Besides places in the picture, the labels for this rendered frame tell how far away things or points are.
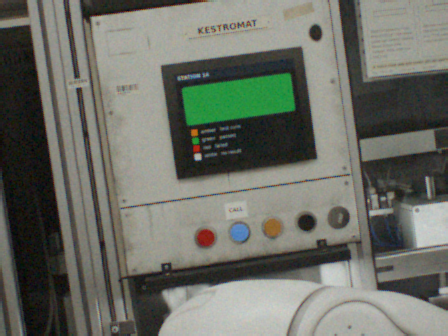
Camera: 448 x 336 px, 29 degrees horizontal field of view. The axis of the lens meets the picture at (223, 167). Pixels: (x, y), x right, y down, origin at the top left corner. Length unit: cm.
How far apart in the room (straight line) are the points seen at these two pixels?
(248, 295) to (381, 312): 16
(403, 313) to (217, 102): 90
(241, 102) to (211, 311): 77
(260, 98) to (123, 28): 27
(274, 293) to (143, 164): 80
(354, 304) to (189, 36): 95
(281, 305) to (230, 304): 6
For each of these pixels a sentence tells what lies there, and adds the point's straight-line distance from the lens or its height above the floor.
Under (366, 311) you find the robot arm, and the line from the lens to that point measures 65.
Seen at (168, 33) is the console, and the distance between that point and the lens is 154.
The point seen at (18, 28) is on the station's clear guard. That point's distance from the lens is 159.
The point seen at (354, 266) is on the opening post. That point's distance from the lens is 160.
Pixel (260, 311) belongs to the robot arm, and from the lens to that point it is 75.
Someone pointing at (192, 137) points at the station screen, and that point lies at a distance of 151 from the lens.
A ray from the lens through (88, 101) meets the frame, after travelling 154.
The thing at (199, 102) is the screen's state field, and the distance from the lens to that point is 151.
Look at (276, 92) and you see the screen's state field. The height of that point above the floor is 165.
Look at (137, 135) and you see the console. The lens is 153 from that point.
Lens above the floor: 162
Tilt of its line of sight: 3 degrees down
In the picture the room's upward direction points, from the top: 8 degrees counter-clockwise
